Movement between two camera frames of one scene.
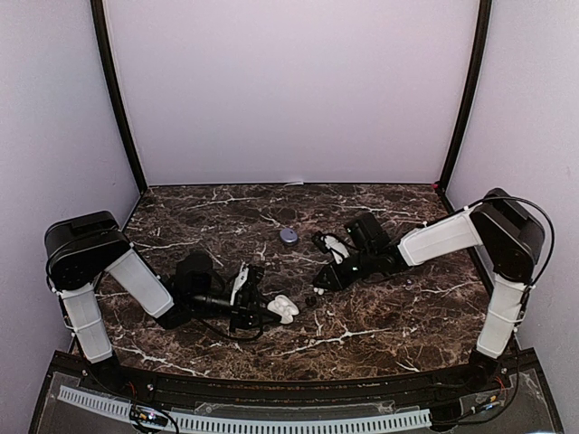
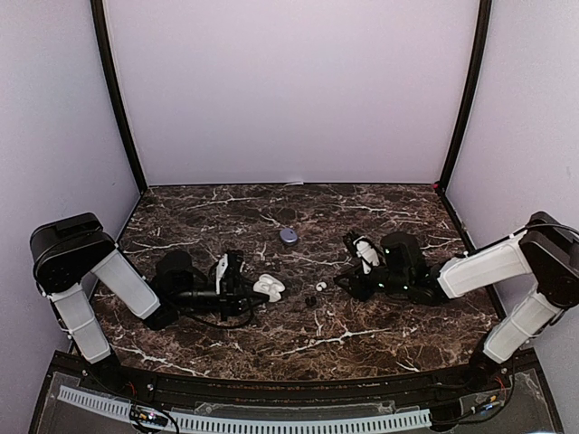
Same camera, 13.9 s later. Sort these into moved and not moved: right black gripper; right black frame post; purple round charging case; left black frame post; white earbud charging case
Moved: right black gripper; white earbud charging case
Not moved: purple round charging case; left black frame post; right black frame post
